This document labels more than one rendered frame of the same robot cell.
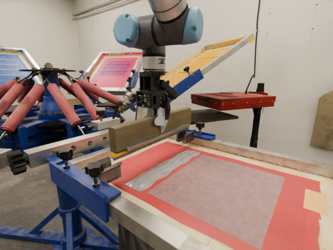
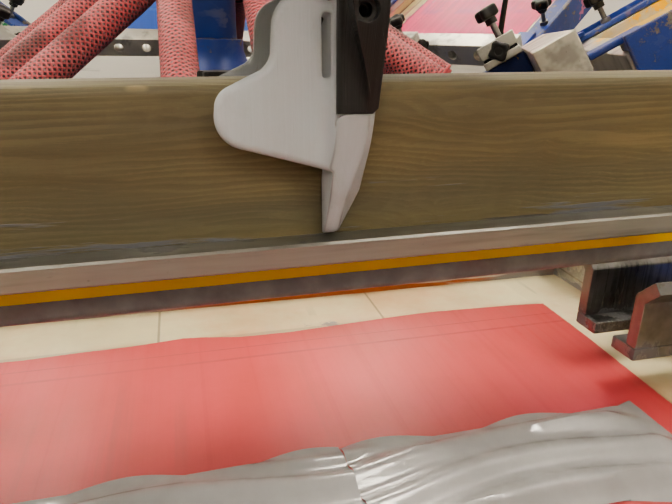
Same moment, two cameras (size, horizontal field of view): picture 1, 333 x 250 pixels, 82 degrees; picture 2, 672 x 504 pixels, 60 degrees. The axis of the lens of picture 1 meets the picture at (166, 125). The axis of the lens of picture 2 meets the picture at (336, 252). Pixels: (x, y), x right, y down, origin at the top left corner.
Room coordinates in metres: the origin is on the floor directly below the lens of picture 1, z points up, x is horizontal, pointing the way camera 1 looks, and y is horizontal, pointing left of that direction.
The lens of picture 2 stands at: (0.46, -0.13, 1.16)
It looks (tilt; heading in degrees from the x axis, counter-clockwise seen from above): 20 degrees down; 37
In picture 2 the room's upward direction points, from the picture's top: 1 degrees clockwise
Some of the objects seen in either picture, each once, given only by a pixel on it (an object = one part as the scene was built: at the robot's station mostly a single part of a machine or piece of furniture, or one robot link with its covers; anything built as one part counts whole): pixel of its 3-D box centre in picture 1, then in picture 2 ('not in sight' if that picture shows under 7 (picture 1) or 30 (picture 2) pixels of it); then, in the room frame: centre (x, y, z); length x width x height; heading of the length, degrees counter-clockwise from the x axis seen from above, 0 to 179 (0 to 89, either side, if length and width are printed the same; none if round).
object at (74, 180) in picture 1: (81, 184); not in sight; (0.49, 0.25, 0.98); 0.30 x 0.05 x 0.07; 52
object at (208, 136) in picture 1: (185, 136); not in sight; (0.92, -0.10, 0.98); 0.30 x 0.05 x 0.07; 52
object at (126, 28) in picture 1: (139, 32); not in sight; (0.55, 0.07, 1.39); 0.11 x 0.11 x 0.08; 63
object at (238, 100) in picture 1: (232, 99); not in sight; (1.74, -0.60, 1.06); 0.61 x 0.46 x 0.12; 112
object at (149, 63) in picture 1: (154, 64); not in sight; (0.65, 0.04, 1.31); 0.08 x 0.08 x 0.05
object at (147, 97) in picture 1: (152, 90); not in sight; (0.65, 0.05, 1.23); 0.09 x 0.08 x 0.12; 142
